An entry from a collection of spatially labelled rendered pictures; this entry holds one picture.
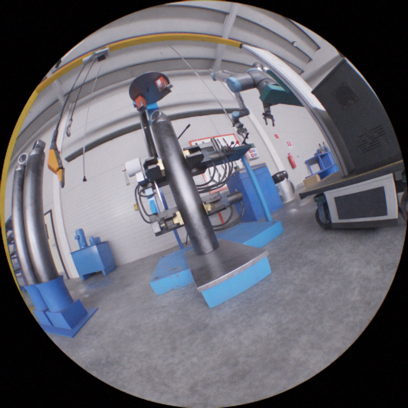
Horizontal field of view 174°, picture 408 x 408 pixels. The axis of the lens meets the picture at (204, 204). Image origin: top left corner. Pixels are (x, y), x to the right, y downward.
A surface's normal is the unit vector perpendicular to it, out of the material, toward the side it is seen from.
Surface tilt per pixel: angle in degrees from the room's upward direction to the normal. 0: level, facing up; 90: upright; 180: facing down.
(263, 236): 90
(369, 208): 90
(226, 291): 90
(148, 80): 180
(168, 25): 174
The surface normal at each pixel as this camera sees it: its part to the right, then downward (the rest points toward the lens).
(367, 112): -0.92, 0.35
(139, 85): 0.36, 0.93
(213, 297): 0.22, -0.15
